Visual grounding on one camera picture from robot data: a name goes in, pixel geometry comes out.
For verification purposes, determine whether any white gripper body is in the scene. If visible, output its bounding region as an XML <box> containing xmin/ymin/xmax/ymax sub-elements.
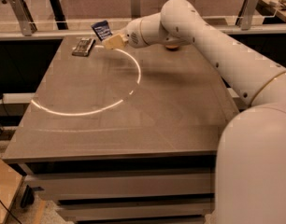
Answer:
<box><xmin>121</xmin><ymin>18</ymin><xmax>147</xmax><ymax>49</ymax></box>

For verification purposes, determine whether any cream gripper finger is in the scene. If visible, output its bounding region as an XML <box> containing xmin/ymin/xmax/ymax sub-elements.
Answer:
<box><xmin>102</xmin><ymin>34</ymin><xmax>128</xmax><ymax>49</ymax></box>

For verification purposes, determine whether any blue rxbar blueberry wrapper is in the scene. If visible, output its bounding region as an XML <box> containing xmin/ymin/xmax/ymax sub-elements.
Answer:
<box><xmin>92</xmin><ymin>21</ymin><xmax>112</xmax><ymax>41</ymax></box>

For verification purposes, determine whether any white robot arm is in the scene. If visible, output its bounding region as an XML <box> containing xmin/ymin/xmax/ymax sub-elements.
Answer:
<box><xmin>103</xmin><ymin>0</ymin><xmax>286</xmax><ymax>224</ymax></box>

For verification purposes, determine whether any dark rxbar chocolate wrapper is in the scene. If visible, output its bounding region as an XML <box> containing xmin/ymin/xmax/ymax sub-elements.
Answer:
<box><xmin>72</xmin><ymin>38</ymin><xmax>95</xmax><ymax>57</ymax></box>

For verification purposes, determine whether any orange fruit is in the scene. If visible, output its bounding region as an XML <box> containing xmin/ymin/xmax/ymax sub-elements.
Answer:
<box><xmin>165</xmin><ymin>45</ymin><xmax>179</xmax><ymax>50</ymax></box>

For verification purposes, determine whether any grey drawer cabinet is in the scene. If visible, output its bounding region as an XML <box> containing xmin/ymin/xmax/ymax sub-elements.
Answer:
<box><xmin>16</xmin><ymin>154</ymin><xmax>217</xmax><ymax>224</ymax></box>

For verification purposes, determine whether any wooden board bottom left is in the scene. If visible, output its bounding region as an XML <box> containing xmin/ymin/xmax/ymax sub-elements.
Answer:
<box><xmin>0</xmin><ymin>159</ymin><xmax>22</xmax><ymax>224</ymax></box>

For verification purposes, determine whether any middle metal rail bracket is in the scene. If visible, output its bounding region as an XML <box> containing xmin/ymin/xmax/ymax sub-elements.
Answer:
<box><xmin>130</xmin><ymin>0</ymin><xmax>141</xmax><ymax>19</ymax></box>

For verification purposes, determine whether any metal rail bracket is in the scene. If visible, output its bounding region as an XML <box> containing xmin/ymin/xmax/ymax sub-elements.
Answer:
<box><xmin>130</xmin><ymin>0</ymin><xmax>141</xmax><ymax>19</ymax></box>
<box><xmin>238</xmin><ymin>0</ymin><xmax>259</xmax><ymax>30</ymax></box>
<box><xmin>8</xmin><ymin>0</ymin><xmax>37</xmax><ymax>36</ymax></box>

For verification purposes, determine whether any left metal rail bracket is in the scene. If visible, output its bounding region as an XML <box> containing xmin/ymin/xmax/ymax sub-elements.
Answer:
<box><xmin>8</xmin><ymin>0</ymin><xmax>37</xmax><ymax>36</ymax></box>

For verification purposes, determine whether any clear acrylic barrier rail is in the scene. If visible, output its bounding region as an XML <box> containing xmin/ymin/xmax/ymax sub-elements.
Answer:
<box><xmin>0</xmin><ymin>15</ymin><xmax>286</xmax><ymax>40</ymax></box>

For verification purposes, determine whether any right metal rail bracket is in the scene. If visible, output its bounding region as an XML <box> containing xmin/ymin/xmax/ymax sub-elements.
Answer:
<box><xmin>238</xmin><ymin>0</ymin><xmax>259</xmax><ymax>30</ymax></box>

